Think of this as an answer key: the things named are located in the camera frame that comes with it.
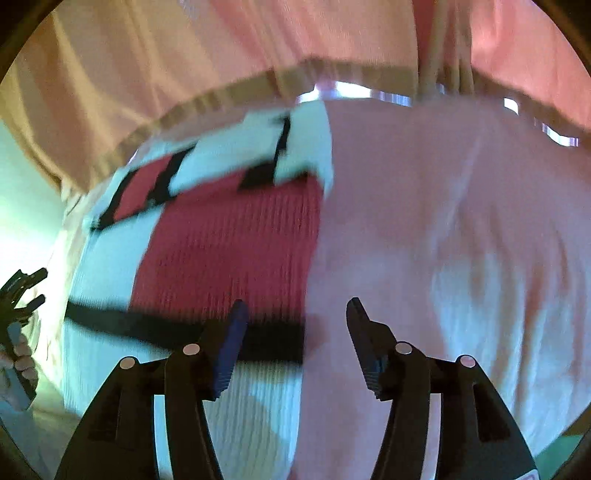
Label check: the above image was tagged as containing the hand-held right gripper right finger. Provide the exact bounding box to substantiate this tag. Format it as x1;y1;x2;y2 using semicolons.
346;297;541;480

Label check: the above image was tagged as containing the person's left hand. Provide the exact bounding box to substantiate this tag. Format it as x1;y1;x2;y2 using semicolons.
0;333;38;411

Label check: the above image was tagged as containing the white red black knit sweater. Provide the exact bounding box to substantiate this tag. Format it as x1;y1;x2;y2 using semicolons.
64;99;336;480

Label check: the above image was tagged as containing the pink curtain with tan border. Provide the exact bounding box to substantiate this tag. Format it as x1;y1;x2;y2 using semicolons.
0;0;591;195

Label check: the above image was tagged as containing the pink printed blanket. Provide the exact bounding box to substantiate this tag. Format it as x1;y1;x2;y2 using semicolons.
28;98;591;480

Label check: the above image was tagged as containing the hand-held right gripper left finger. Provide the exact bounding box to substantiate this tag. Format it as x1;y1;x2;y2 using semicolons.
55;299;250;480

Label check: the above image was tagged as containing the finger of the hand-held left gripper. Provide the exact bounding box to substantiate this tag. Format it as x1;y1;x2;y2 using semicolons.
0;268;49;302
8;294;47;320

